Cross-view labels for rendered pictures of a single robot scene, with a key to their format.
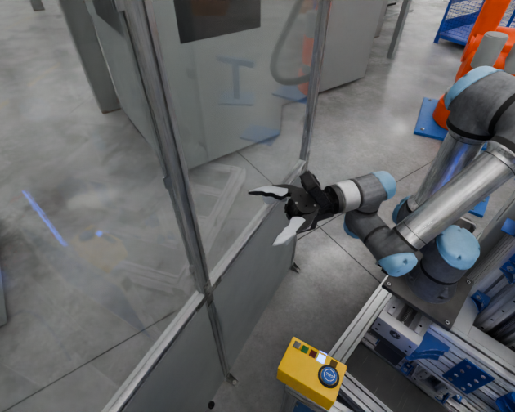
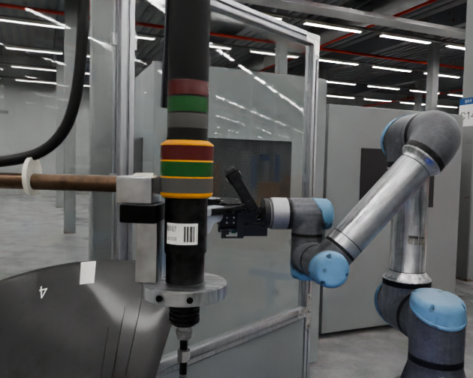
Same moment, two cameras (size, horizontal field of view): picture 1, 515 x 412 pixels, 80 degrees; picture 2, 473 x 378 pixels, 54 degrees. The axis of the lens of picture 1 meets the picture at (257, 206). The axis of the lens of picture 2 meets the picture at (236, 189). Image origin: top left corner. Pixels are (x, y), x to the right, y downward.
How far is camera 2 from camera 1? 0.77 m
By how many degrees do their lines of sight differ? 44
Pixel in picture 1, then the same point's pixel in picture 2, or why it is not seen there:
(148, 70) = (121, 80)
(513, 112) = (413, 124)
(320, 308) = not seen: outside the picture
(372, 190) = (303, 204)
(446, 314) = not seen: outside the picture
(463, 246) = (439, 300)
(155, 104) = (120, 104)
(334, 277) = not seen: outside the picture
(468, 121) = (395, 151)
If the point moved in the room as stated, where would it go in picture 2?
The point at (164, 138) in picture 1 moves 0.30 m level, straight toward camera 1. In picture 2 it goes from (120, 133) to (100, 123)
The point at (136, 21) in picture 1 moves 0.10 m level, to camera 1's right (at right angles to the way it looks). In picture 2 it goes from (122, 50) to (160, 49)
